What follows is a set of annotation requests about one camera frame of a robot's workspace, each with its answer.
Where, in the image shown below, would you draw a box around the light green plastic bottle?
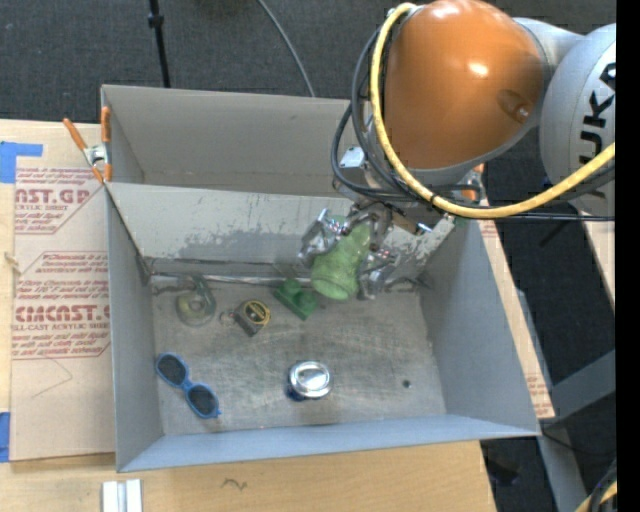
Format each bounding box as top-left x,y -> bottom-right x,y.
309,216 -> 374,302

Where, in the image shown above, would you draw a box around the grey metal bin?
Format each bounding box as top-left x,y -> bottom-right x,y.
99,83 -> 543,474

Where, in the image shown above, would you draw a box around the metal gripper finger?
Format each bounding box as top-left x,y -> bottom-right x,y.
356,246 -> 402,301
297,208 -> 347,272

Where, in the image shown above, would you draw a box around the blue sunglasses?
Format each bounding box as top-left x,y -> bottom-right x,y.
153,351 -> 223,421

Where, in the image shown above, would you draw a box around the black and yellow tape measure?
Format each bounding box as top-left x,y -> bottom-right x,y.
219,298 -> 273,338

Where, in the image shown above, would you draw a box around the dark green toy block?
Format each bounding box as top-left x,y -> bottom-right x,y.
272,278 -> 320,322

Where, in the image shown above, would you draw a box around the brown cardboard board red print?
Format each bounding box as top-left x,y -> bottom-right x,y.
8,118 -> 557,462

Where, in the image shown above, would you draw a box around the olive green round disc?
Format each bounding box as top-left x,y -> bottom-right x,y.
174,275 -> 218,329

